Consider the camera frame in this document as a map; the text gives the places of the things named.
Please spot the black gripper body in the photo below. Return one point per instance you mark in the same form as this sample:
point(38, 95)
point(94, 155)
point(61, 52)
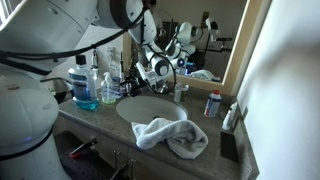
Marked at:
point(138, 84)

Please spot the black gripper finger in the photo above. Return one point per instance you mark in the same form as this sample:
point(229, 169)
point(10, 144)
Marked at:
point(128, 89)

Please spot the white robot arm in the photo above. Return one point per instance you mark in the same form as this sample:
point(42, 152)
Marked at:
point(37, 36)

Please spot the clear soap pump bottle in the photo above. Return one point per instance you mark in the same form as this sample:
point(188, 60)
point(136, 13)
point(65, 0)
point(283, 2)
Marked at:
point(107, 89)

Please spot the white sink basin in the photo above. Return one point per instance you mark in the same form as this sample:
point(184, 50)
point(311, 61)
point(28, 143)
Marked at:
point(144, 109)

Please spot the chrome faucet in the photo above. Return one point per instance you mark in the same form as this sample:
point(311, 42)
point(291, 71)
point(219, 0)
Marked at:
point(163, 89)

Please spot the electric toothbrush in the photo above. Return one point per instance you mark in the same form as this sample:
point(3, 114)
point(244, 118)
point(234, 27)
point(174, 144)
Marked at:
point(95, 67)

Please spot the blue mouthwash bottle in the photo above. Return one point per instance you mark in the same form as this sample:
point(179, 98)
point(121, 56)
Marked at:
point(83, 85)

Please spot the white towel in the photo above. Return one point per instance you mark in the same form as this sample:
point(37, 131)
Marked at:
point(183, 137)

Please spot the red capped spray can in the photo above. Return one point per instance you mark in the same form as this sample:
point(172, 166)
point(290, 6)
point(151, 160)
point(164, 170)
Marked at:
point(213, 103)

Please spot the wood framed mirror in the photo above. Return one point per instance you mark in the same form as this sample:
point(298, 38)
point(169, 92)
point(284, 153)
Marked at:
point(228, 31)

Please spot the black holder block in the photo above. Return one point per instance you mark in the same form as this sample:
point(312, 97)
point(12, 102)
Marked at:
point(228, 148)

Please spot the cabinet door handle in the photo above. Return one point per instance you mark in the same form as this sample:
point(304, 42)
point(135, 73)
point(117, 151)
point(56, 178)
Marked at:
point(132, 172)

